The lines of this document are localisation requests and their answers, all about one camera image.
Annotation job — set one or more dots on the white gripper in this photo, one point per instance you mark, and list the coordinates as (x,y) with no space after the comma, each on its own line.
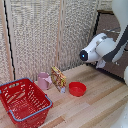
(101,64)

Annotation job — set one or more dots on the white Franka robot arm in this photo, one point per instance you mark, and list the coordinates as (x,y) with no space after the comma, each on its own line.
(100,46)

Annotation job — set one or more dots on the brown drawer cabinet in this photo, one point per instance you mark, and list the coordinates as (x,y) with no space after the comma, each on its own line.
(104,12)

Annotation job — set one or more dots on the red bowl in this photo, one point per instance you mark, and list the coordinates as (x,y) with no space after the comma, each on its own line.
(77,89)

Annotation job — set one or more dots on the yellow red snack box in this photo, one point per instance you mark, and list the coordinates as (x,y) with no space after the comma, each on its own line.
(58,78)

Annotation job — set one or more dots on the pink mug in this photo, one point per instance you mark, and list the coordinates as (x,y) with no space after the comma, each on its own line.
(43,81)

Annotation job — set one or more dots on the white blurry rounded object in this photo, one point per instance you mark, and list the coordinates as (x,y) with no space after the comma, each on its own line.
(123,121)

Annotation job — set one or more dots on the red plastic shopping basket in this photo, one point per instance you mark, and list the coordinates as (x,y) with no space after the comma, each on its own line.
(23,103)

